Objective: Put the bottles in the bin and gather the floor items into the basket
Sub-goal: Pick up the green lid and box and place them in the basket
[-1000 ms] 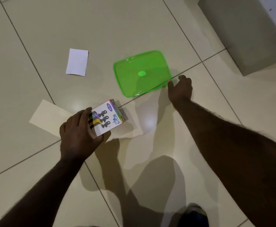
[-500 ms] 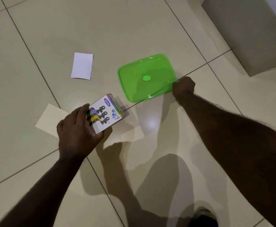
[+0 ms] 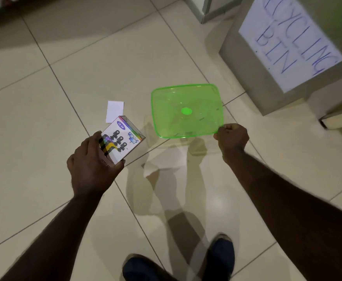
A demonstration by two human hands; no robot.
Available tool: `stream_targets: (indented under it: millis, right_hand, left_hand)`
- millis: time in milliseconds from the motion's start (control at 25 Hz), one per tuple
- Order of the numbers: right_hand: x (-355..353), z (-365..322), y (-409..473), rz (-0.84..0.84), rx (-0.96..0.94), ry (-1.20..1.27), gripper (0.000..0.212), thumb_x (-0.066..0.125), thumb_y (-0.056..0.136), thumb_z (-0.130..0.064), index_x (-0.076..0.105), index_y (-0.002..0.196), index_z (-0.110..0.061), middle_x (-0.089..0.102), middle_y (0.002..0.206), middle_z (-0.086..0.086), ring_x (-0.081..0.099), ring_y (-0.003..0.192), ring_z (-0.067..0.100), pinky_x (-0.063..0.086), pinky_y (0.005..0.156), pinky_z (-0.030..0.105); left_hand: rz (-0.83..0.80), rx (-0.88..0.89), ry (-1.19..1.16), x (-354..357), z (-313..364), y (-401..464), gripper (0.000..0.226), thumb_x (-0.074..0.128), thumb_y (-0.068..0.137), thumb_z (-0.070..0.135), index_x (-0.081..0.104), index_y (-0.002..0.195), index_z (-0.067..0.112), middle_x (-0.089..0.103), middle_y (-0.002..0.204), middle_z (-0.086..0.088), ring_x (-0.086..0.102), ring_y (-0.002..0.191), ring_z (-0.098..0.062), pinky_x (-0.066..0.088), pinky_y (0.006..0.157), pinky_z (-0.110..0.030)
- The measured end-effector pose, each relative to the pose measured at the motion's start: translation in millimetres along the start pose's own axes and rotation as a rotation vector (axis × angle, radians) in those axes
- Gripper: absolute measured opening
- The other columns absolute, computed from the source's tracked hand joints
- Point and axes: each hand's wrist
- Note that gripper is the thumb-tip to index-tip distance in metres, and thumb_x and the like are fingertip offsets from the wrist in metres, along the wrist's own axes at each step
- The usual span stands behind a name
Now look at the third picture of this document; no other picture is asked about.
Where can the person's shoe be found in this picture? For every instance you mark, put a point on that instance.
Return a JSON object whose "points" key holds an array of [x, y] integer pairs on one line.
{"points": [[144, 269], [219, 257]]}

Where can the small printed cardboard box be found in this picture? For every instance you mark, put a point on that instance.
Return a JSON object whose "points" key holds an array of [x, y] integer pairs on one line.
{"points": [[121, 137]]}

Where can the person's left forearm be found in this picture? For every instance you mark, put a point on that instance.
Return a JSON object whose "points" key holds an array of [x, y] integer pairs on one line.
{"points": [[56, 239]]}

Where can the person's right forearm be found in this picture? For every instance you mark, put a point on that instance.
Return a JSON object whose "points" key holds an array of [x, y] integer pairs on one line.
{"points": [[299, 216]]}

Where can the small white paper piece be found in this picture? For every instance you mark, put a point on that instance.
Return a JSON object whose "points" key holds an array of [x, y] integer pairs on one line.
{"points": [[114, 111]]}

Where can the person's right shoe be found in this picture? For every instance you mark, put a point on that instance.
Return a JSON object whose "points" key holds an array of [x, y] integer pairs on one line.
{"points": [[219, 257]]}

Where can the person's right hand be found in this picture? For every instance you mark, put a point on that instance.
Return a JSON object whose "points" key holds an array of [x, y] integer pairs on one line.
{"points": [[233, 140]]}

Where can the person's left hand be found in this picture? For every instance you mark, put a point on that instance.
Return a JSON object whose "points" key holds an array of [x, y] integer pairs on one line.
{"points": [[92, 169]]}

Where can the person's left shoe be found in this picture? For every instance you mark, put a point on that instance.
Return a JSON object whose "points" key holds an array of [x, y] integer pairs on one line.
{"points": [[144, 269]]}

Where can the white paper sign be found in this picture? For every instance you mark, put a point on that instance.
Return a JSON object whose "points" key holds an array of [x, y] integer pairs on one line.
{"points": [[288, 40]]}

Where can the white partition panel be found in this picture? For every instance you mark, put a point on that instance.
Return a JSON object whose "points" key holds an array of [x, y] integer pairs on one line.
{"points": [[209, 8]]}

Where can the recycling bin with black bag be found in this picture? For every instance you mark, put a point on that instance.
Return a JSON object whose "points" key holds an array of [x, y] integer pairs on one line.
{"points": [[247, 70]]}

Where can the green plastic lid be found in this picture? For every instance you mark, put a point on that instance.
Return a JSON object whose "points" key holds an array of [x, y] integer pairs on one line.
{"points": [[171, 114]]}

